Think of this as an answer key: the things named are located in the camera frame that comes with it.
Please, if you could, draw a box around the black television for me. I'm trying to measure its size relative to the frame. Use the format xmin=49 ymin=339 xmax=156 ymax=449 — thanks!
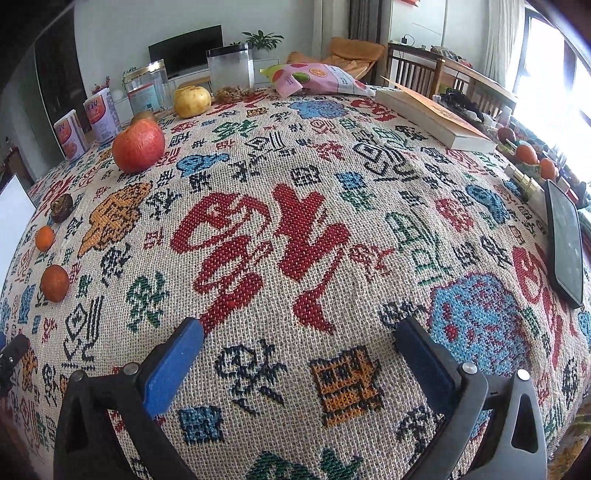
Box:
xmin=148 ymin=24 xmax=223 ymax=78

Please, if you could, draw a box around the black smartphone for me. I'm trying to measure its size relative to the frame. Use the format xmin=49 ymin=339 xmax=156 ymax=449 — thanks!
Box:
xmin=544 ymin=180 xmax=585 ymax=309

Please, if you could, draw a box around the clear jar gold lid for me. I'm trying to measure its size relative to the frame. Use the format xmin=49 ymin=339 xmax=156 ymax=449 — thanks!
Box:
xmin=123 ymin=60 xmax=172 ymax=116

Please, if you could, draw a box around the clear container black lid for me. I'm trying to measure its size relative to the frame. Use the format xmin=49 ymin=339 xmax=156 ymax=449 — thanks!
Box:
xmin=206 ymin=43 xmax=256 ymax=93

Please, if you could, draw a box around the large green potted plant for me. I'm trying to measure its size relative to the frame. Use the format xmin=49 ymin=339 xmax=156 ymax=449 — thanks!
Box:
xmin=242 ymin=30 xmax=284 ymax=51

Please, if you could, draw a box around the orange cushioned chair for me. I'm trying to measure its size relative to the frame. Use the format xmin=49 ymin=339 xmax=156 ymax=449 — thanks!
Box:
xmin=288 ymin=37 xmax=386 ymax=79

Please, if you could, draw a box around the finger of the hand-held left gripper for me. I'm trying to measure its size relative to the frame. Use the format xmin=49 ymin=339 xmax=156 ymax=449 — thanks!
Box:
xmin=0 ymin=335 xmax=31 ymax=398

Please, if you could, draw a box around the grey curtain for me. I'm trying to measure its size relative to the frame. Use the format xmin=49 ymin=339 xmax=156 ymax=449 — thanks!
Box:
xmin=348 ymin=0 xmax=393 ymax=42

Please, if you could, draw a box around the wooden bench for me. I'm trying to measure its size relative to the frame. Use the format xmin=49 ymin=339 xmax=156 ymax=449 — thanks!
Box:
xmin=385 ymin=42 xmax=518 ymax=121

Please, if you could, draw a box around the yellow apple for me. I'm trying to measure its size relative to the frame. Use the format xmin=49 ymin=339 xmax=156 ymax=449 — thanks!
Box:
xmin=174 ymin=85 xmax=212 ymax=119

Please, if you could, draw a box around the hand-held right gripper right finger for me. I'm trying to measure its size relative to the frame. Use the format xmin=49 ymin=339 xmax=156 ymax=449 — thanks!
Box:
xmin=394 ymin=316 xmax=548 ymax=480

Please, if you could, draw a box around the white curtain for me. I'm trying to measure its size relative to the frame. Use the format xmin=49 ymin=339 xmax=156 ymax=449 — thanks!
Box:
xmin=482 ymin=0 xmax=527 ymax=86

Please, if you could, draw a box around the thick paperback book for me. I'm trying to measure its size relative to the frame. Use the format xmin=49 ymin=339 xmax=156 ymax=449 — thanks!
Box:
xmin=375 ymin=85 xmax=498 ymax=154

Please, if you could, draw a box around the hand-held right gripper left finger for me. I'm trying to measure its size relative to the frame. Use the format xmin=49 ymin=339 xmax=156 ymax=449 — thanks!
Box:
xmin=53 ymin=318 xmax=205 ymax=480

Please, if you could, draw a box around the pile of walnut pieces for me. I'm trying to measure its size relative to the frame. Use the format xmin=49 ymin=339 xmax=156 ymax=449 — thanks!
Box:
xmin=213 ymin=85 xmax=257 ymax=104

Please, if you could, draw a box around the pink snack bag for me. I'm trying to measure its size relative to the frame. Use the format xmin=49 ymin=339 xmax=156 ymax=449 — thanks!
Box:
xmin=260 ymin=62 xmax=376 ymax=97

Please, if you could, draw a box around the large red apple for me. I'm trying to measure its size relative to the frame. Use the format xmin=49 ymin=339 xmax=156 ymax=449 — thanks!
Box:
xmin=112 ymin=117 xmax=166 ymax=174

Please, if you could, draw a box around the window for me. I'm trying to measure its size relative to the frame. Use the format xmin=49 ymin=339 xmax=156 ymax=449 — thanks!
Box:
xmin=515 ymin=14 xmax=591 ymax=153

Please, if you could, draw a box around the printed woven tablecloth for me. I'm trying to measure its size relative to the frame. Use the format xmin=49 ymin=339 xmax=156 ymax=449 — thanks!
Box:
xmin=0 ymin=85 xmax=591 ymax=480

